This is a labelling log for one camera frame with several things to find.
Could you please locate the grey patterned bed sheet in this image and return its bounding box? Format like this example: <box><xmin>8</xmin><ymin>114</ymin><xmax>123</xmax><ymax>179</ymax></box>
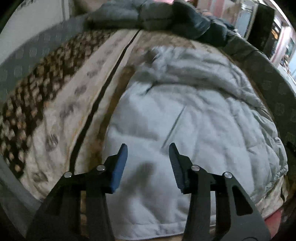
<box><xmin>0</xmin><ymin>16</ymin><xmax>296</xmax><ymax>209</ymax></box>

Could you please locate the white patterned wardrobe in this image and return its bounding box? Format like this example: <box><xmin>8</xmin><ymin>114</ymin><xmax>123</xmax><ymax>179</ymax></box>
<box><xmin>0</xmin><ymin>0</ymin><xmax>70</xmax><ymax>67</ymax></box>

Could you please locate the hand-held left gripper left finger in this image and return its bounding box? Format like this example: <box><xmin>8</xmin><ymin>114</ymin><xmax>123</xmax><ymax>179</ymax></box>
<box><xmin>25</xmin><ymin>143</ymin><xmax>128</xmax><ymax>241</ymax></box>

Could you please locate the dark blue folded quilt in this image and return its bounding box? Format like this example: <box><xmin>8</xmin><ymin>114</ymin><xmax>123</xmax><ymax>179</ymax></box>
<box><xmin>171</xmin><ymin>0</ymin><xmax>237</xmax><ymax>47</ymax></box>

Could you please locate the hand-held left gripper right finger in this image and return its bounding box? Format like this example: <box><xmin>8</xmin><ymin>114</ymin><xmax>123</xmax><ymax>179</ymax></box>
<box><xmin>169</xmin><ymin>142</ymin><xmax>271</xmax><ymax>241</ymax></box>

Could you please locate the light blue puffer jacket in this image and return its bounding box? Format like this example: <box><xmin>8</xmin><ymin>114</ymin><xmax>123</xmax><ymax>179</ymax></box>
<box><xmin>102</xmin><ymin>45</ymin><xmax>289</xmax><ymax>240</ymax></box>

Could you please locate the black tall cabinet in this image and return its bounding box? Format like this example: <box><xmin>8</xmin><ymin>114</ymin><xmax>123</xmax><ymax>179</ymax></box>
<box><xmin>248</xmin><ymin>3</ymin><xmax>276</xmax><ymax>59</ymax></box>

